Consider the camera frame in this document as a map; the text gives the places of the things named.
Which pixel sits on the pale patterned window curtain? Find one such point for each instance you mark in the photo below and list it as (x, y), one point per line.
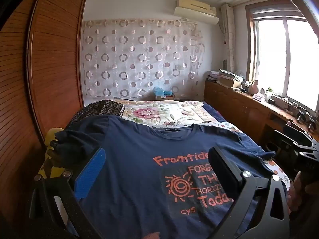
(228, 29)

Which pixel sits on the yellow plush toy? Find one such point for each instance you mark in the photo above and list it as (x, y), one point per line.
(53, 133)

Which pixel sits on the wooden sliding wardrobe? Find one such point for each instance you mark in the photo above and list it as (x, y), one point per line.
(49, 67)

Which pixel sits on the sheer circle-patterned wall curtain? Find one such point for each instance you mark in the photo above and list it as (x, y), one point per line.
(139, 62)

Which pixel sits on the long wooden cabinet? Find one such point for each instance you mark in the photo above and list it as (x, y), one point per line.
(231, 104)

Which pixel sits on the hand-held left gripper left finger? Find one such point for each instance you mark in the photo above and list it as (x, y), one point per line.
(89, 173)

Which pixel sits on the navy printed t-shirt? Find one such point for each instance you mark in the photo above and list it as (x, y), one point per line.
(139, 179)

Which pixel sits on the white tissue box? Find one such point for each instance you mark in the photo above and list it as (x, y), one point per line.
(259, 97)

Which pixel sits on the dark blue bed sheet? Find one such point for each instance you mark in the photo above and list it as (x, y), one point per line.
(214, 112)

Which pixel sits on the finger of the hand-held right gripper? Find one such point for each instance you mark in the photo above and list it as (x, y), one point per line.
(299, 134)
(305, 148)

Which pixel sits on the white air deflector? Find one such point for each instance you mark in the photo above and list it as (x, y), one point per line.
(197, 15)

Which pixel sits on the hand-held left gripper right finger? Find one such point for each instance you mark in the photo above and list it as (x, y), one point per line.
(224, 174)

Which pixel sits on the small cardboard box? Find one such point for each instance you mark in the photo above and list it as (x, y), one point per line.
(164, 98)

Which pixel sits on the floral patchwork quilt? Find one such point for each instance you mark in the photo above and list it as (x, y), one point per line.
(159, 112)

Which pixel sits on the blue plastic bag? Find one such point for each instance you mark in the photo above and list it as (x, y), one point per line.
(162, 91)

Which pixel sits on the dark circle-patterned pillow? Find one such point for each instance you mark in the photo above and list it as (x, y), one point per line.
(104, 108)

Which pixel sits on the stack of papers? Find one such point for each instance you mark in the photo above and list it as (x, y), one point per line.
(212, 76)

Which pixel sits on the person's right hand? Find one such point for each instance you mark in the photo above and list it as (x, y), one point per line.
(295, 194)

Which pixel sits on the wooden framed window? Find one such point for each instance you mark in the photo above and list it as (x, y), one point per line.
(274, 59)

